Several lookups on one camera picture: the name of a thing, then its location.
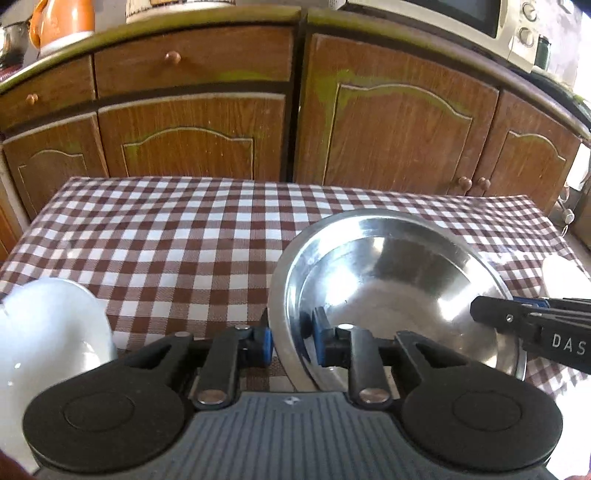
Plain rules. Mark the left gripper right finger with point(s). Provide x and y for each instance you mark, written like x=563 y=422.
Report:
x=356 y=350

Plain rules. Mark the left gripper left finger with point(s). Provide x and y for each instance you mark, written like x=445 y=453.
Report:
x=235 y=349

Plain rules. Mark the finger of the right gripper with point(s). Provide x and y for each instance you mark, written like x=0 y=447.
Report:
x=554 y=303
x=507 y=315

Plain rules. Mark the small steel bowl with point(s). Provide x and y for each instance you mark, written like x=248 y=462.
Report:
x=387 y=285

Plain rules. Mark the large steel plate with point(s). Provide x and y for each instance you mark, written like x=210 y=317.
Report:
x=297 y=356

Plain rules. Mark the white green-patterned bowl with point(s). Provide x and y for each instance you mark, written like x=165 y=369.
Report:
x=562 y=279

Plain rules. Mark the brown checkered tablecloth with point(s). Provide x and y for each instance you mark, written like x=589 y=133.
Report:
x=178 y=253

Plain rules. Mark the blue patterned porcelain bowl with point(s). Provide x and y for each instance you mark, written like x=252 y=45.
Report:
x=51 y=330

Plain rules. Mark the wooden two-door cabinet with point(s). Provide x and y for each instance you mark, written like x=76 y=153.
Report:
x=389 y=107

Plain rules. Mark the green thermos flask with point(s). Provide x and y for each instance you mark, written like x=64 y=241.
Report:
x=543 y=53

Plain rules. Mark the wooden drawer cabinet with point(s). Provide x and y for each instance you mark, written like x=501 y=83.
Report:
x=204 y=94

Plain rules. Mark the cream microwave oven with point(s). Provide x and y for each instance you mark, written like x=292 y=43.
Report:
x=507 y=29

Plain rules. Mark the white rice cooker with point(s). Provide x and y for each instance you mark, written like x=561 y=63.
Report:
x=137 y=10

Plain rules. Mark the orange electric kettle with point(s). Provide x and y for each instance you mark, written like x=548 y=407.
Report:
x=55 y=24

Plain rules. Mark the steel pot on cooker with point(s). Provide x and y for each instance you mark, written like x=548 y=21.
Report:
x=14 y=40

